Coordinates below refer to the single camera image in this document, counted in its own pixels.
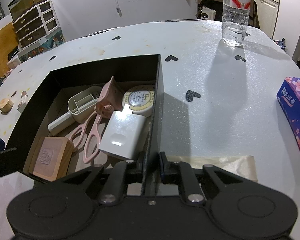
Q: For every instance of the clear water bottle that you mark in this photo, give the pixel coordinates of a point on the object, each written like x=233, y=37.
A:
x=235, y=21

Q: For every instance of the purple tissue box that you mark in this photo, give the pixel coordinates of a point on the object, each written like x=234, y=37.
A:
x=288, y=97

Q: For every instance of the white power adapter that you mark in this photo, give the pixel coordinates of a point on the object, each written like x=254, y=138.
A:
x=125, y=134

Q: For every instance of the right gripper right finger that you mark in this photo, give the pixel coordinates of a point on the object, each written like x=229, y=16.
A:
x=181, y=174

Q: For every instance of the round cream tin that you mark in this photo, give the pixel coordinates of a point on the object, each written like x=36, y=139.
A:
x=141, y=99

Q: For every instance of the beige scoop with handle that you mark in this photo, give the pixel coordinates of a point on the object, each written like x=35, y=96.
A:
x=80, y=106

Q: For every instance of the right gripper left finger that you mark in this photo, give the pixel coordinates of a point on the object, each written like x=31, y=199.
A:
x=122, y=174

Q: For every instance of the black drawer cabinet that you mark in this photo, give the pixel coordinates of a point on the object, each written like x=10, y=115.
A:
x=38, y=22

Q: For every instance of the black storage box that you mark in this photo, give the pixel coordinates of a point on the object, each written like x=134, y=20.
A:
x=125, y=70

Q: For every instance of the pink scissors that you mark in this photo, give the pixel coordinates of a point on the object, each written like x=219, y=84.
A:
x=110, y=100

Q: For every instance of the glass fish tank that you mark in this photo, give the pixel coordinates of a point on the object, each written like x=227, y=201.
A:
x=19, y=7

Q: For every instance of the oval wooden block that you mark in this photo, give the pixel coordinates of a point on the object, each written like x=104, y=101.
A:
x=6, y=105

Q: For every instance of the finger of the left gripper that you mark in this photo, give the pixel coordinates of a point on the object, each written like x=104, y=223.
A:
x=0, y=154

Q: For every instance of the gel polish bottle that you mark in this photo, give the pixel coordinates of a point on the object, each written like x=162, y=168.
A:
x=22, y=102

